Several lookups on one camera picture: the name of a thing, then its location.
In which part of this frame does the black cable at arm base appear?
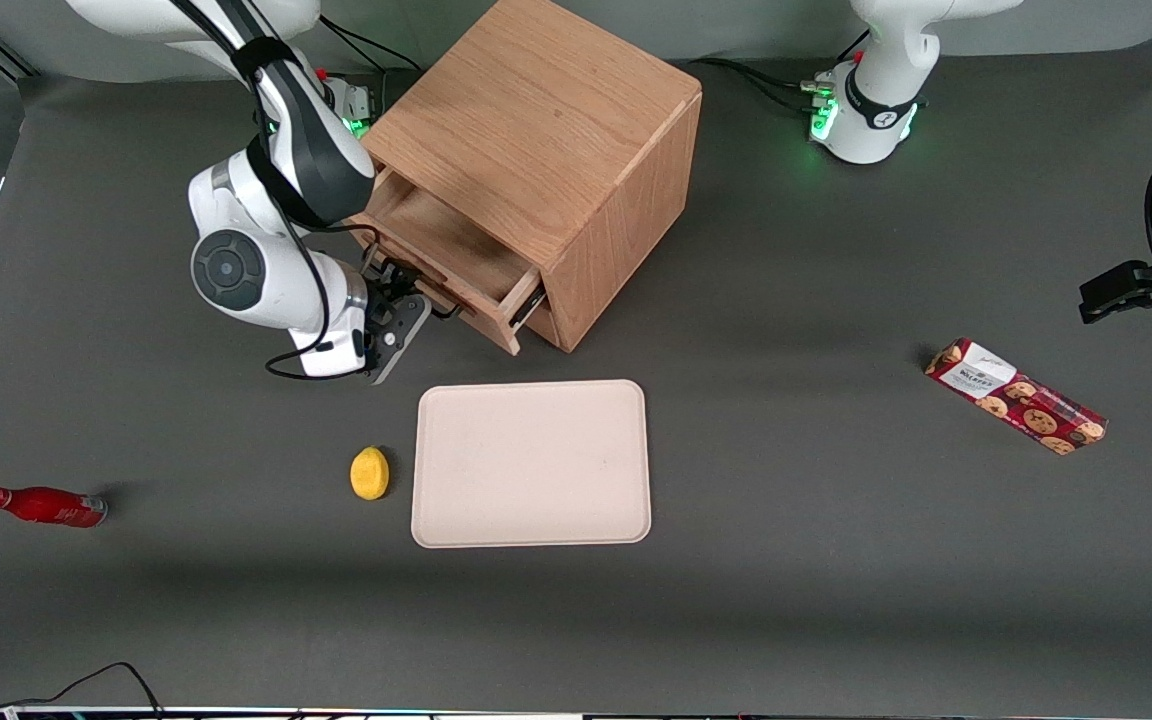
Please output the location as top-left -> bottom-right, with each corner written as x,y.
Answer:
319,14 -> 424,77
698,55 -> 829,117

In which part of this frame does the wooden drawer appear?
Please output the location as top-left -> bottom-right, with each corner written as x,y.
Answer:
346,165 -> 545,357

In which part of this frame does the black cable along robot arm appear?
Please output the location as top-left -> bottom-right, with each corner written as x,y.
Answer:
264,195 -> 339,383

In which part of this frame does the red bottle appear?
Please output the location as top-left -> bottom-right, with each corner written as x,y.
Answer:
0,486 -> 109,529

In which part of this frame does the yellow lemon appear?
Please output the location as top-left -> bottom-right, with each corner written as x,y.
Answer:
350,446 -> 391,501

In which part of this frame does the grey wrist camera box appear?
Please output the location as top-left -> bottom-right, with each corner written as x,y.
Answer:
371,293 -> 434,387

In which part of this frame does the black cable on table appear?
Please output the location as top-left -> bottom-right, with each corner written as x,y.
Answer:
0,661 -> 165,720

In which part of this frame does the beige rectangular tray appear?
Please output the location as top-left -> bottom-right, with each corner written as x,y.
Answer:
410,379 -> 653,550

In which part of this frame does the wooden drawer cabinet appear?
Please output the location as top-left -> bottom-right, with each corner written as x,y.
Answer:
344,0 -> 705,354

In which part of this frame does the red cookie box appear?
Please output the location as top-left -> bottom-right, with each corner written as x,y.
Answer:
924,337 -> 1109,457

